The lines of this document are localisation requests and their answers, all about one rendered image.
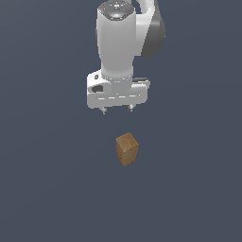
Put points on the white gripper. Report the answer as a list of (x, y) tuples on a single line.
[(113, 94)]

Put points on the brown wooden block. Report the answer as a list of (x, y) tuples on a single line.
[(126, 149)]

